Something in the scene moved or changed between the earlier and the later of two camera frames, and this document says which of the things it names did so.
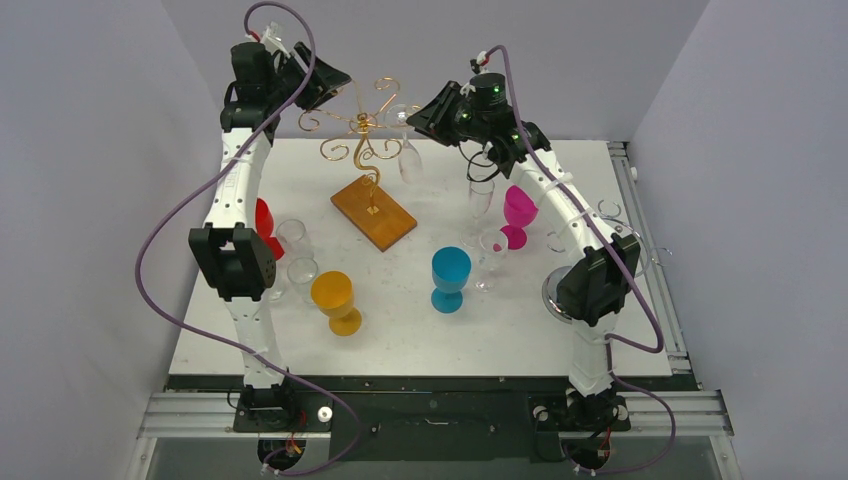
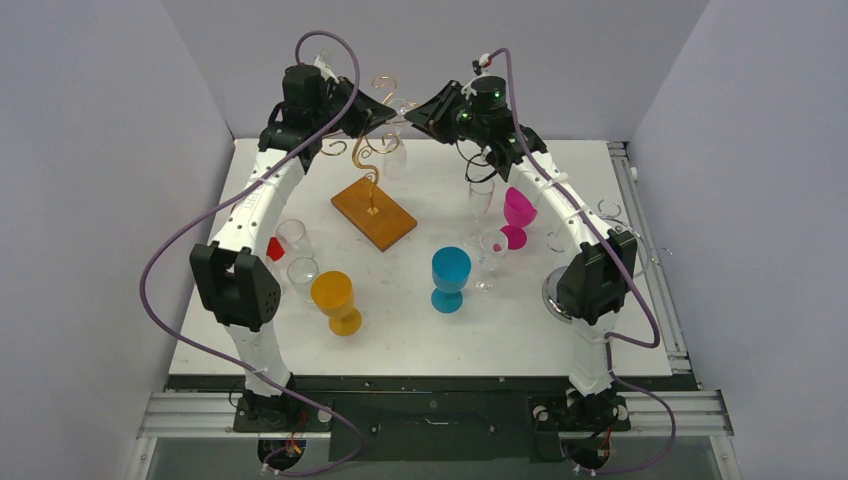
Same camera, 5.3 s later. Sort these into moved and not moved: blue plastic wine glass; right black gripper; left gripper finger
Moved: left gripper finger
Not moved: right black gripper; blue plastic wine glass
